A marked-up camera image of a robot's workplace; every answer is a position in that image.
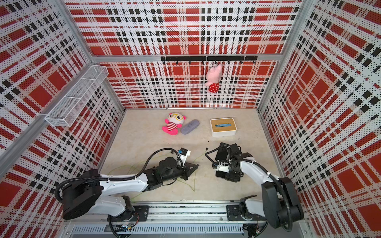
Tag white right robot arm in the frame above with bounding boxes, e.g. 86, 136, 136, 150
205, 143, 304, 232

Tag green wired earphones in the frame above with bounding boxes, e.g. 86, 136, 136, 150
100, 150, 199, 196

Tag pink white plush toy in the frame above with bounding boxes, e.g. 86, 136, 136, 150
162, 112, 187, 135

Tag purple smartphone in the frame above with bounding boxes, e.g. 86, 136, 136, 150
215, 142, 230, 162

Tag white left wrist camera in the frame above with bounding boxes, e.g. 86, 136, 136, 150
178, 148, 191, 168

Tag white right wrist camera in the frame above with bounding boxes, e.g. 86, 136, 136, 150
215, 162, 231, 173

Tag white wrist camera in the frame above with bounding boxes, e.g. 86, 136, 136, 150
178, 148, 191, 168
215, 162, 231, 173

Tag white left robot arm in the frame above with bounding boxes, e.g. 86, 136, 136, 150
55, 148, 199, 221

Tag black hook rail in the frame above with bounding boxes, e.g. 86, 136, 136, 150
160, 55, 258, 63

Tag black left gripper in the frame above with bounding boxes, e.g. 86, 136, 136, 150
162, 161, 199, 182

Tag white wooden tissue box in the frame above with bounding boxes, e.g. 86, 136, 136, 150
210, 118, 237, 137

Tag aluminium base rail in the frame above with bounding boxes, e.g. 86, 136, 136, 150
60, 200, 314, 238

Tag pink pig plush toy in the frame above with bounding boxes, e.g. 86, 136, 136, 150
205, 64, 222, 93

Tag grey glasses case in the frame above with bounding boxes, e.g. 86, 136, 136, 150
181, 120, 200, 135

